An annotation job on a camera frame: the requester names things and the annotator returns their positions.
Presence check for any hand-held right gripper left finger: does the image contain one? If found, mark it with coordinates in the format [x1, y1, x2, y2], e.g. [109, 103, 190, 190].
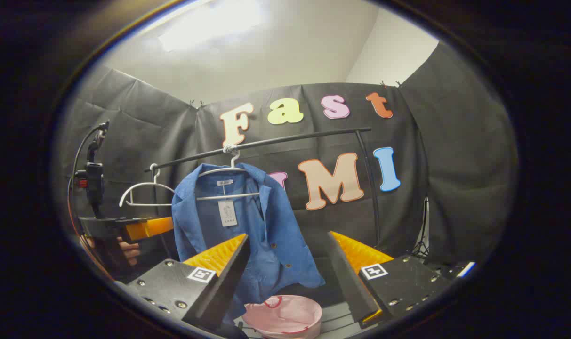
[115, 233, 251, 332]

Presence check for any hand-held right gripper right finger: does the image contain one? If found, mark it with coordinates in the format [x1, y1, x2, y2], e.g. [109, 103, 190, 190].
[327, 231, 460, 329]

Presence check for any blue corduroy shirt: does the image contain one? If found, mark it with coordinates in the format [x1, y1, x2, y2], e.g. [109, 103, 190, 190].
[171, 162, 326, 325]

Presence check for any black clothes rack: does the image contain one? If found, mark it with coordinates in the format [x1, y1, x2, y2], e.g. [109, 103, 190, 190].
[143, 126, 381, 250]

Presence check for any black tripod stand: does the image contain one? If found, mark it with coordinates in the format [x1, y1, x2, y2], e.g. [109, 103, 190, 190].
[410, 195, 431, 259]

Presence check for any black backdrop cloth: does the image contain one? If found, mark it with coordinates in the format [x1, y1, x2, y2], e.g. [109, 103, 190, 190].
[62, 41, 519, 283]

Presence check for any pink laundry hamper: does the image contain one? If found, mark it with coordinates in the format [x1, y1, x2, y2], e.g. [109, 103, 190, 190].
[242, 295, 322, 339]

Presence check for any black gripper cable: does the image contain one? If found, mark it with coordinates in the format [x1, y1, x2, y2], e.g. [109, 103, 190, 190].
[67, 121, 111, 226]

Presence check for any white plastic clothes hanger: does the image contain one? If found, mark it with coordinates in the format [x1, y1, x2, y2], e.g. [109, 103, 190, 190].
[197, 144, 261, 201]
[119, 163, 175, 208]

